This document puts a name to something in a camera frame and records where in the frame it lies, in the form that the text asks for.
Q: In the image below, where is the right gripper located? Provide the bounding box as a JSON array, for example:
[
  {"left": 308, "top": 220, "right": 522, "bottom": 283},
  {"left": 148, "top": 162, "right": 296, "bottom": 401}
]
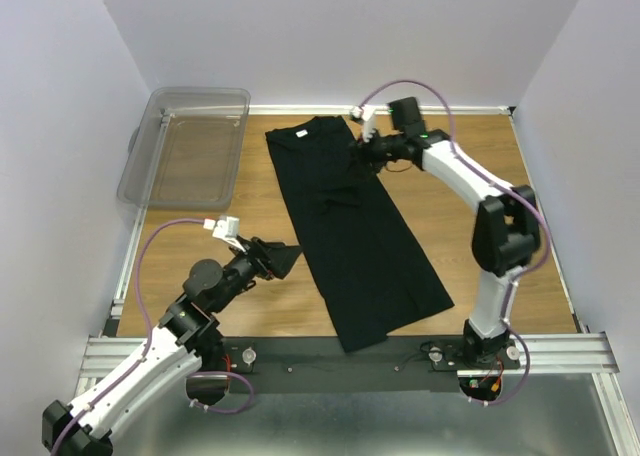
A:
[{"left": 341, "top": 124, "right": 402, "bottom": 184}]

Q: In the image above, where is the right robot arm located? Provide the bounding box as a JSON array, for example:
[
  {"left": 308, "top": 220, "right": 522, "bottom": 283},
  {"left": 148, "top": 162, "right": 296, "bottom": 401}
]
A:
[{"left": 349, "top": 97, "right": 542, "bottom": 368}]

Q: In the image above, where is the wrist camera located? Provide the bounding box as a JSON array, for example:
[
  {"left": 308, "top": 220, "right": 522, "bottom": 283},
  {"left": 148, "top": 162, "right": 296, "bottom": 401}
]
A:
[
  {"left": 349, "top": 104, "right": 376, "bottom": 143},
  {"left": 203, "top": 215, "right": 240, "bottom": 246}
]

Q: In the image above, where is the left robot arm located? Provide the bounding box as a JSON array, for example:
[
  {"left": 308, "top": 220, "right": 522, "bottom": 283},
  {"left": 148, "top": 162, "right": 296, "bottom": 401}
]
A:
[{"left": 41, "top": 237, "right": 302, "bottom": 455}]

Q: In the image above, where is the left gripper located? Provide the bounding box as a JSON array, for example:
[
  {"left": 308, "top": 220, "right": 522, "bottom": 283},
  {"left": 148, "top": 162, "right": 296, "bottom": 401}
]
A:
[{"left": 212, "top": 234, "right": 304, "bottom": 312}]

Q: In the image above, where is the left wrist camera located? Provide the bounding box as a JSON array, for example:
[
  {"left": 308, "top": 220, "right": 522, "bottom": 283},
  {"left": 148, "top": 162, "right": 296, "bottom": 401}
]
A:
[{"left": 203, "top": 215, "right": 240, "bottom": 246}]

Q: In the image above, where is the clear plastic bin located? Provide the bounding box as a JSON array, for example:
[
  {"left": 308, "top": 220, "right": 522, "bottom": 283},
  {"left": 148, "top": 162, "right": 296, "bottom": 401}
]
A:
[{"left": 117, "top": 87, "right": 250, "bottom": 212}]

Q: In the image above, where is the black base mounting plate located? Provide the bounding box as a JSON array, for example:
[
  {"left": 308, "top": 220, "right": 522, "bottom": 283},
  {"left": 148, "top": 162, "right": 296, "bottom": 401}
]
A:
[{"left": 203, "top": 336, "right": 523, "bottom": 395}]

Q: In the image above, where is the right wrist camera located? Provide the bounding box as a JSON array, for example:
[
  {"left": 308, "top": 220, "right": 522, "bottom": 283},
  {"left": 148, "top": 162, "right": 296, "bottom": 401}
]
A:
[{"left": 349, "top": 104, "right": 376, "bottom": 143}]

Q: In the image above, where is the black t-shirt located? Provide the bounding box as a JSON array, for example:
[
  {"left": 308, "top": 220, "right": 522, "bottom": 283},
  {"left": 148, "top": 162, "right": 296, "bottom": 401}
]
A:
[{"left": 265, "top": 116, "right": 454, "bottom": 353}]

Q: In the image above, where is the aluminium front frame rail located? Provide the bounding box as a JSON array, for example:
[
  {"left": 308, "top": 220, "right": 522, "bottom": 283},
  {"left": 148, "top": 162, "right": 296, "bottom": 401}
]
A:
[{"left": 42, "top": 328, "right": 639, "bottom": 455}]

